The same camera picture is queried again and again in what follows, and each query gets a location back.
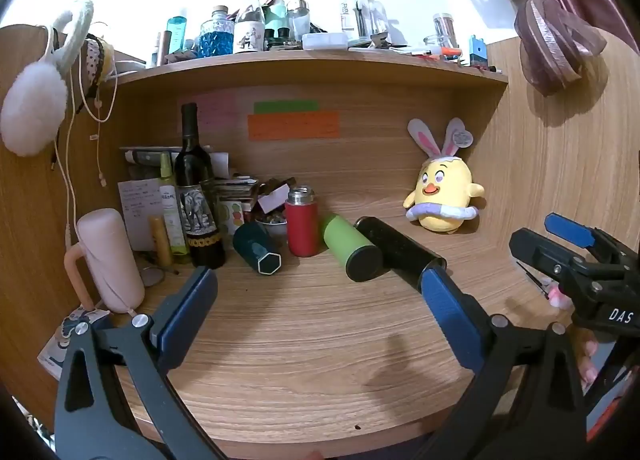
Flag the pink sticky note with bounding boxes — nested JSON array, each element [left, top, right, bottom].
[[177, 92, 239, 131]]

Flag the clear small glass bottle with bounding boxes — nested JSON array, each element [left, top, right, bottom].
[[287, 0, 311, 43]]

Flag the green cup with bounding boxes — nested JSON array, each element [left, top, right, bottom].
[[320, 213, 384, 283]]

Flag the dark wine bottle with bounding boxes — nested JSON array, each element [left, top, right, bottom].
[[173, 102, 227, 270]]

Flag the clear labelled glass bottle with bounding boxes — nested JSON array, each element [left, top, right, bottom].
[[233, 0, 267, 55]]

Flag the green pump bottle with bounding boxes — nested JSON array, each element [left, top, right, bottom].
[[263, 0, 291, 48]]

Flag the yellow chick plush toy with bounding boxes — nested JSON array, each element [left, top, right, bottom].
[[402, 117, 486, 235]]

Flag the wooden shelf board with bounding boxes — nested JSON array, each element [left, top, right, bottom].
[[114, 46, 510, 88]]

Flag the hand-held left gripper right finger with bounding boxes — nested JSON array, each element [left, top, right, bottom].
[[414, 264, 589, 460]]

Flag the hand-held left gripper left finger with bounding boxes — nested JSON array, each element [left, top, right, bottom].
[[54, 266, 227, 460]]

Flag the red thermos cup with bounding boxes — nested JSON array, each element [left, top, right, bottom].
[[284, 186, 320, 259]]

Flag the teal hexagonal cup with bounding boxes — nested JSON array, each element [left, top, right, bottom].
[[232, 221, 283, 276]]

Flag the stack of books and papers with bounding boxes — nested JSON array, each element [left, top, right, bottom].
[[214, 174, 297, 221]]

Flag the clear plastic package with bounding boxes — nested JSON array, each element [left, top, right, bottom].
[[341, 0, 390, 41]]

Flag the green capped spray bottle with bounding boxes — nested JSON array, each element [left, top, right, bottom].
[[158, 152, 190, 257]]

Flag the white paper note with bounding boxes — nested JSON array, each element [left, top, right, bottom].
[[117, 178, 164, 254]]

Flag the small bowl of trinkets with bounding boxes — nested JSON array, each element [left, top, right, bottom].
[[254, 211, 289, 241]]

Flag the white earphone cable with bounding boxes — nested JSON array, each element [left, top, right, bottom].
[[49, 27, 120, 253]]

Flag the cartoon printed card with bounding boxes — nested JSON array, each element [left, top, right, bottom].
[[37, 304, 112, 382]]

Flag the white flat box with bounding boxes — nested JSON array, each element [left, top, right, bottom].
[[301, 32, 349, 52]]

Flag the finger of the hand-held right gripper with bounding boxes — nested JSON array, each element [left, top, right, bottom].
[[544, 213, 640, 261], [509, 228, 587, 291]]

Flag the pink mug with handle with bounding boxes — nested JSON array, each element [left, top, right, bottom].
[[63, 208, 146, 315]]

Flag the green sticky note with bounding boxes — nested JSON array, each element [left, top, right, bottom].
[[253, 99, 320, 115]]

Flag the blue glass bottle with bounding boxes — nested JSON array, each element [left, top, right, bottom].
[[198, 6, 236, 59]]

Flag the black pen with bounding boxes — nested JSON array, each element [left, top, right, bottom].
[[515, 260, 551, 299]]

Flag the teal liquid bottle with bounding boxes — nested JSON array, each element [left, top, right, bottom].
[[167, 8, 190, 57]]

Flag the white fluffy earmuffs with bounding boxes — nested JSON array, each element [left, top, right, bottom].
[[0, 0, 95, 157]]

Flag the dark dotted headband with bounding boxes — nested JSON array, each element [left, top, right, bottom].
[[79, 34, 119, 101]]

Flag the small pink trinket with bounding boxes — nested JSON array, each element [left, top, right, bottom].
[[547, 287, 574, 311]]

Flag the person's right hand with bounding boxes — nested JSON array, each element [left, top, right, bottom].
[[574, 328, 602, 392]]

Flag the glass jar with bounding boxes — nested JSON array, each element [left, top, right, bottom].
[[432, 12, 457, 48]]

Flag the pink curtain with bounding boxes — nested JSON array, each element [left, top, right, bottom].
[[434, 0, 640, 96]]

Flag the yellow tube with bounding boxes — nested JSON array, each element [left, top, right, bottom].
[[148, 216, 175, 269]]

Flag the black cup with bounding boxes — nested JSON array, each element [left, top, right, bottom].
[[354, 216, 448, 293]]

